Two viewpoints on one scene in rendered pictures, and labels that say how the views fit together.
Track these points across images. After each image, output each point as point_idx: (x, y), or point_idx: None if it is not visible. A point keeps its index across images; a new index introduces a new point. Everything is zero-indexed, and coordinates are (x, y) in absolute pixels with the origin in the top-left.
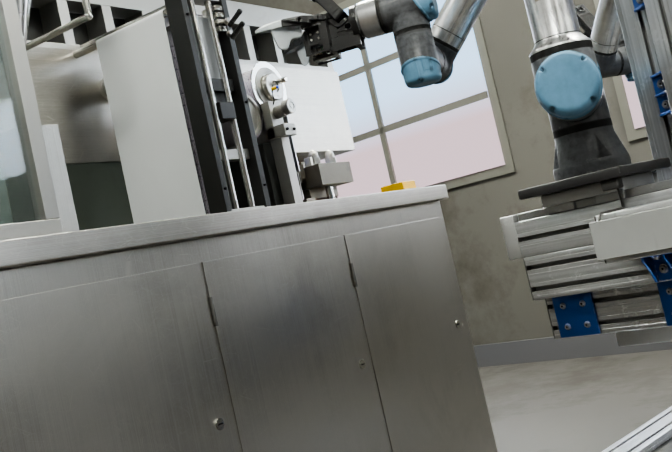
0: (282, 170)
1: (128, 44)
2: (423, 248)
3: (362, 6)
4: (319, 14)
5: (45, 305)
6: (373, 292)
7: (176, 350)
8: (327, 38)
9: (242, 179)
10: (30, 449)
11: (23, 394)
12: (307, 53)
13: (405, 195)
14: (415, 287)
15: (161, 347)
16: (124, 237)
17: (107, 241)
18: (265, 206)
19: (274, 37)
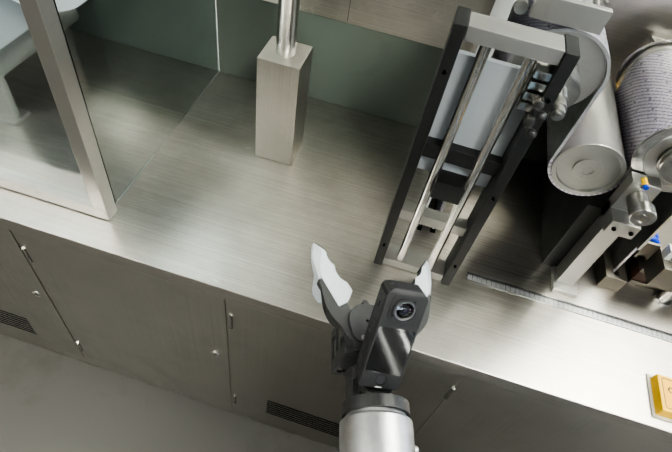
0: (582, 243)
1: None
2: (624, 445)
3: (348, 429)
4: (354, 336)
5: (69, 252)
6: (473, 411)
7: (184, 316)
8: (336, 364)
9: (567, 196)
10: (62, 290)
11: (55, 273)
12: (332, 333)
13: (626, 423)
14: (560, 444)
15: (170, 309)
16: (125, 263)
17: (107, 258)
18: (443, 277)
19: (313, 278)
